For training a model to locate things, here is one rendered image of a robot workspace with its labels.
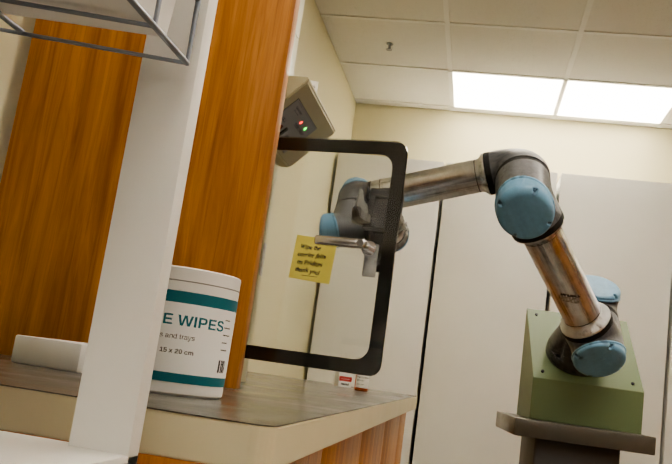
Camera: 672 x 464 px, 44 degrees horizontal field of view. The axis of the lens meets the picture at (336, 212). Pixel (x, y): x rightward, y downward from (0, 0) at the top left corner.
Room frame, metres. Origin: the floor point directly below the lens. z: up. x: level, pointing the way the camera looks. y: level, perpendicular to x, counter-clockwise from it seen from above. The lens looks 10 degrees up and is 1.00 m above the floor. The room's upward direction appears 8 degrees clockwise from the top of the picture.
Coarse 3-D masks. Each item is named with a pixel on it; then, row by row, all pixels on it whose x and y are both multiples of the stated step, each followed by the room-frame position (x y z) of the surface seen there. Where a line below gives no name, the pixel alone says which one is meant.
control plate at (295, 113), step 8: (296, 104) 1.51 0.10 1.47; (288, 112) 1.52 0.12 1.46; (296, 112) 1.55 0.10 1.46; (304, 112) 1.57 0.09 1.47; (288, 120) 1.56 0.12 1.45; (296, 120) 1.58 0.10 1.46; (304, 120) 1.60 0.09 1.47; (288, 128) 1.59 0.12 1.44; (296, 128) 1.61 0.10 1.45; (312, 128) 1.67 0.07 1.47; (296, 136) 1.65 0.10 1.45; (304, 136) 1.68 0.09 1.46
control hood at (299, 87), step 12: (288, 84) 1.47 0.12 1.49; (300, 84) 1.46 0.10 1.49; (288, 96) 1.47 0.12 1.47; (300, 96) 1.49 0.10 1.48; (312, 96) 1.53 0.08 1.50; (312, 108) 1.58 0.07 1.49; (324, 108) 1.63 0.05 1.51; (312, 120) 1.63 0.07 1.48; (324, 120) 1.67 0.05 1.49; (312, 132) 1.69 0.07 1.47; (324, 132) 1.73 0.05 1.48
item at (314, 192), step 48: (288, 144) 1.45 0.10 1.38; (336, 144) 1.42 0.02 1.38; (384, 144) 1.39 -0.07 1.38; (288, 192) 1.45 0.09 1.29; (336, 192) 1.42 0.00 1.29; (384, 192) 1.39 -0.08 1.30; (288, 240) 1.44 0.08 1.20; (384, 240) 1.38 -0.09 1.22; (288, 288) 1.44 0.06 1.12; (336, 288) 1.41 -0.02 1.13; (384, 288) 1.38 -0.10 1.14; (288, 336) 1.43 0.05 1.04; (336, 336) 1.40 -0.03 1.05; (384, 336) 1.38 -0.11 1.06
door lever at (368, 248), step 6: (318, 240) 1.37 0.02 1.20; (324, 240) 1.37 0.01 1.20; (330, 240) 1.36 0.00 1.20; (336, 240) 1.36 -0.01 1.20; (342, 240) 1.35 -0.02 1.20; (348, 240) 1.35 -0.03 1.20; (354, 240) 1.35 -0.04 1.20; (360, 240) 1.34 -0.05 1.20; (336, 246) 1.37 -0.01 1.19; (342, 246) 1.36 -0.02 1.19; (348, 246) 1.35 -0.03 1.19; (354, 246) 1.35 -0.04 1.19; (360, 246) 1.34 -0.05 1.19; (366, 246) 1.35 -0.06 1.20; (372, 246) 1.39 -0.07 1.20; (366, 252) 1.39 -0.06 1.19; (372, 252) 1.39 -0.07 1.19
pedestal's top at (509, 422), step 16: (496, 416) 2.29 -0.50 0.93; (512, 416) 2.02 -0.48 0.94; (512, 432) 1.99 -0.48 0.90; (528, 432) 1.97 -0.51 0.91; (544, 432) 1.96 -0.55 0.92; (560, 432) 1.96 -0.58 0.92; (576, 432) 1.96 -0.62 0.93; (592, 432) 1.95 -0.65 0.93; (608, 432) 1.95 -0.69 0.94; (624, 432) 1.99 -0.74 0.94; (608, 448) 1.95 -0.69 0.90; (624, 448) 1.95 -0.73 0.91; (640, 448) 1.95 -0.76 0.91
